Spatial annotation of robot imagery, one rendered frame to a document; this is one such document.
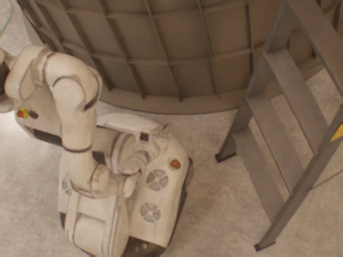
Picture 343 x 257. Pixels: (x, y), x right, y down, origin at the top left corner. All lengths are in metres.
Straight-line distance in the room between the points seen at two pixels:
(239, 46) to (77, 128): 1.24
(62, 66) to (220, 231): 1.48
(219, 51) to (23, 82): 1.29
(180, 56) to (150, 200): 0.64
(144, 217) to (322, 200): 0.86
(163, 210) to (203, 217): 0.34
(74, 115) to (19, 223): 1.61
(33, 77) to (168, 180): 1.10
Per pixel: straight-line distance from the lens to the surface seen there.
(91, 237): 2.20
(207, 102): 2.70
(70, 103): 1.23
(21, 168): 2.88
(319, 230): 2.51
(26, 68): 1.26
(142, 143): 1.84
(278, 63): 1.76
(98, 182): 1.40
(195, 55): 2.37
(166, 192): 2.21
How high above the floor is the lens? 2.44
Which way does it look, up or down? 64 degrees down
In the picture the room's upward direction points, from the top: 22 degrees counter-clockwise
